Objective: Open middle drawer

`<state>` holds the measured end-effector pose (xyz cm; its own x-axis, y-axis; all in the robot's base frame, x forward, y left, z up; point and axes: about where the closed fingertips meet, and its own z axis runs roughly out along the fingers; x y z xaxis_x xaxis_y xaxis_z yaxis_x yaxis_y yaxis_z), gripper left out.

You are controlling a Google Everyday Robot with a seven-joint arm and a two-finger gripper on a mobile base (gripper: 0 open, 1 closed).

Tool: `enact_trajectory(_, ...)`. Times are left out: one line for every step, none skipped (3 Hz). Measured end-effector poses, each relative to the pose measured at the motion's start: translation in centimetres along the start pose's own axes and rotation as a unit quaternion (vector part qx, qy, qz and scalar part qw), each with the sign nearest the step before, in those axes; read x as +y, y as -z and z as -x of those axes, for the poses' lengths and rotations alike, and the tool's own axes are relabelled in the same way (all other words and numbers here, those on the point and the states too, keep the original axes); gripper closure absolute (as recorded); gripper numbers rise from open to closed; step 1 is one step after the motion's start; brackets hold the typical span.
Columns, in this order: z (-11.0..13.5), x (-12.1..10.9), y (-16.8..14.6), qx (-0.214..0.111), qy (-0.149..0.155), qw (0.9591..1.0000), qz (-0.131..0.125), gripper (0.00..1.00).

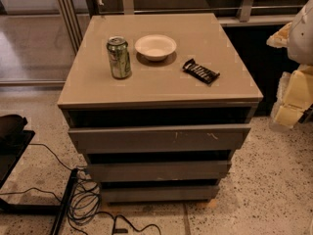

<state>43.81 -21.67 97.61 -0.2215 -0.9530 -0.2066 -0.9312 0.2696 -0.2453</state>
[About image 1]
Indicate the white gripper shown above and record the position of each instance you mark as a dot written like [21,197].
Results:
[301,38]

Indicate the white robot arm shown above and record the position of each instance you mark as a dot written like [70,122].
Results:
[297,38]

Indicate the grey top drawer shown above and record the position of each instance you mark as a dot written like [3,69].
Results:
[177,138]

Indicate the grey three-drawer cabinet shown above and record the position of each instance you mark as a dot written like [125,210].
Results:
[158,94]

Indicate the black snack bar wrapper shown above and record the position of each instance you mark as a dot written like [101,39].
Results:
[199,72]

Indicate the white bowl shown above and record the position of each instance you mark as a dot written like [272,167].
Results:
[155,47]

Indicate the green soda can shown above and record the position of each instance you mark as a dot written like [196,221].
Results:
[117,48]

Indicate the metal railing frame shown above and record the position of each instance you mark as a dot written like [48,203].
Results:
[229,12]

